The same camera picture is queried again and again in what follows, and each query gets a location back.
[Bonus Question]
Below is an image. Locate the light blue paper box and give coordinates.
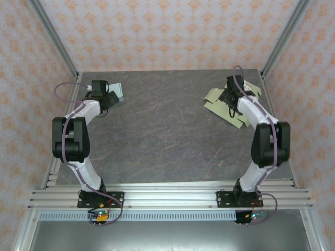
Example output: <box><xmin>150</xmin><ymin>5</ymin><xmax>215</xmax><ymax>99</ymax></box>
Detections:
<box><xmin>108</xmin><ymin>83</ymin><xmax>126</xmax><ymax>103</ymax></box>

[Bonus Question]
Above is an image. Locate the light green paper box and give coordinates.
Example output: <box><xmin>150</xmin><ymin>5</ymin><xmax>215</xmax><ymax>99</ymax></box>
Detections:
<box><xmin>203</xmin><ymin>81</ymin><xmax>262</xmax><ymax>129</ymax></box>

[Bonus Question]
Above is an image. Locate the grey metal sheet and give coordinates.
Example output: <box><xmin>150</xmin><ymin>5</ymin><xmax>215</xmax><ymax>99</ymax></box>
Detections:
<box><xmin>15</xmin><ymin>221</ymin><xmax>321</xmax><ymax>251</ymax></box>

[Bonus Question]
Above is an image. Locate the aluminium side rail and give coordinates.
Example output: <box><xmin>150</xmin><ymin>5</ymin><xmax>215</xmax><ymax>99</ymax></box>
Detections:
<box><xmin>259</xmin><ymin>72</ymin><xmax>299</xmax><ymax>189</ymax></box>
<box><xmin>40</xmin><ymin>72</ymin><xmax>83</xmax><ymax>189</ymax></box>

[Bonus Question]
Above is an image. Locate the aluminium frame post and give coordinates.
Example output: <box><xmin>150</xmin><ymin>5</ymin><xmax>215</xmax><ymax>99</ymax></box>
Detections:
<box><xmin>261</xmin><ymin>0</ymin><xmax>312</xmax><ymax>79</ymax></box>
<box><xmin>27</xmin><ymin>0</ymin><xmax>81</xmax><ymax>79</ymax></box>

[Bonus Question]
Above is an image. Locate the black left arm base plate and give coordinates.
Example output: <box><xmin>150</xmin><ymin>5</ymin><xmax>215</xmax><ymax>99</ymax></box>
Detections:
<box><xmin>77</xmin><ymin>191</ymin><xmax>125</xmax><ymax>209</ymax></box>

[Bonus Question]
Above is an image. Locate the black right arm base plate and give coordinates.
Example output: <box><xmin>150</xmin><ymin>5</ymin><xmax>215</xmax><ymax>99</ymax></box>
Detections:
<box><xmin>216</xmin><ymin>190</ymin><xmax>264</xmax><ymax>209</ymax></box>

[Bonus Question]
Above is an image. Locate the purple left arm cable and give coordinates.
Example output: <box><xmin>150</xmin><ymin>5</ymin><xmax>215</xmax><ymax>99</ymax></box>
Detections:
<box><xmin>53</xmin><ymin>81</ymin><xmax>125</xmax><ymax>226</ymax></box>

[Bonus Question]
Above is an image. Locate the aluminium cross rail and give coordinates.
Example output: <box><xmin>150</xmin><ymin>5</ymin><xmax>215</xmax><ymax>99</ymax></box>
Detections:
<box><xmin>27</xmin><ymin>182</ymin><xmax>315</xmax><ymax>210</ymax></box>

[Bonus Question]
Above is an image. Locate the grey slotted cable duct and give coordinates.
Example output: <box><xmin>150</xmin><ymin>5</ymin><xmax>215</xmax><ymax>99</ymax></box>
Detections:
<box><xmin>39</xmin><ymin>211</ymin><xmax>238</xmax><ymax>222</ymax></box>

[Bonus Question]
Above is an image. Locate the aluminium frame bar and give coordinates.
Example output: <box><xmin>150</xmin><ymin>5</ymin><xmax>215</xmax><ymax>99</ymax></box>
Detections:
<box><xmin>300</xmin><ymin>209</ymin><xmax>328</xmax><ymax>251</ymax></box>
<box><xmin>14</xmin><ymin>209</ymin><xmax>40</xmax><ymax>251</ymax></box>

